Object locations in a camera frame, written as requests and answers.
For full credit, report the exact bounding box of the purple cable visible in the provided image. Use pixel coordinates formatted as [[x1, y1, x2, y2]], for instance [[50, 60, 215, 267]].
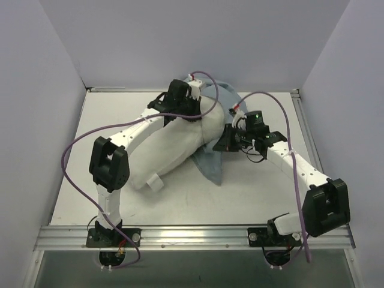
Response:
[[61, 70, 221, 268], [232, 91, 313, 268]]

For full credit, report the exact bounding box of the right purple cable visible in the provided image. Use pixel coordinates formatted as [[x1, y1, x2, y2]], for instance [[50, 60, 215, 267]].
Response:
[[232, 91, 313, 268]]

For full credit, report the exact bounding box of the white pillow tag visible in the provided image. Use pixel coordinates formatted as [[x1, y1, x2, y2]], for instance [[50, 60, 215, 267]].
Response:
[[146, 174, 164, 192]]

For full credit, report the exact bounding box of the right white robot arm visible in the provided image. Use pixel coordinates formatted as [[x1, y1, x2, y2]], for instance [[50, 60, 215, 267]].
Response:
[[213, 107, 350, 245]]

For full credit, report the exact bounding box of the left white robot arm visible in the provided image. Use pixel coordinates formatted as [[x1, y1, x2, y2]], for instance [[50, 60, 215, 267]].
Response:
[[89, 79, 206, 247]]

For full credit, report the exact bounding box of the blue-grey pillowcase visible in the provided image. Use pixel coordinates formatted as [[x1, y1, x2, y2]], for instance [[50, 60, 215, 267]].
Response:
[[190, 76, 241, 185]]

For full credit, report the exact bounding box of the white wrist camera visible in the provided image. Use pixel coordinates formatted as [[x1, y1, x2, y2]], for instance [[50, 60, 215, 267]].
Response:
[[187, 74, 206, 100], [229, 104, 247, 130]]

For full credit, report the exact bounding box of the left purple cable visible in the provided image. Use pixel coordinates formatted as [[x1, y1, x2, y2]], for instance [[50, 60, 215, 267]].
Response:
[[61, 70, 221, 268]]

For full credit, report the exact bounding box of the aluminium front rail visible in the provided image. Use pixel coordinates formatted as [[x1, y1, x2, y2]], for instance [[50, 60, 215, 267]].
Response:
[[34, 226, 353, 251]]

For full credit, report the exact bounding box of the white pillow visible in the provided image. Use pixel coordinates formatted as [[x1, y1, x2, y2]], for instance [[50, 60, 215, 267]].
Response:
[[125, 94, 226, 191]]

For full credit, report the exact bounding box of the aluminium back rail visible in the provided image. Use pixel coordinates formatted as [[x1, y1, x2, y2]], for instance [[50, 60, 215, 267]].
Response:
[[87, 87, 300, 94]]

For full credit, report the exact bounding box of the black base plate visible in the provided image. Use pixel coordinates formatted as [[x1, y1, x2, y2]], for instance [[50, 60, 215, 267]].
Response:
[[85, 228, 141, 248], [247, 227, 302, 248]]

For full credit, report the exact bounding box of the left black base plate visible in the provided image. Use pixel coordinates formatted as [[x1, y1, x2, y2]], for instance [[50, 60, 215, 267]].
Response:
[[85, 228, 141, 248]]

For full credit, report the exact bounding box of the aluminium rail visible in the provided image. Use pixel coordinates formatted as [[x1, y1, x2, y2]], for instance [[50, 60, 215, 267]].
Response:
[[87, 87, 300, 94], [292, 88, 341, 224], [34, 226, 353, 251]]

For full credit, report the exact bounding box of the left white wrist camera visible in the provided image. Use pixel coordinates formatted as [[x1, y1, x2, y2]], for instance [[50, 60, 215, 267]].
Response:
[[187, 74, 206, 100]]

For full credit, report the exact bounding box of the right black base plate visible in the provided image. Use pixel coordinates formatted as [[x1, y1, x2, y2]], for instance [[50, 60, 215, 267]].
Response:
[[247, 227, 302, 248]]

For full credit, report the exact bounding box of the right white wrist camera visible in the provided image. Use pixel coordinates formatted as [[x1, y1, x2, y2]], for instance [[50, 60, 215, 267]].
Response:
[[229, 104, 247, 130]]

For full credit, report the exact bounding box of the aluminium right side rail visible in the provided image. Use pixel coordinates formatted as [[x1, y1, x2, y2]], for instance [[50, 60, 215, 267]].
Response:
[[292, 88, 341, 224]]

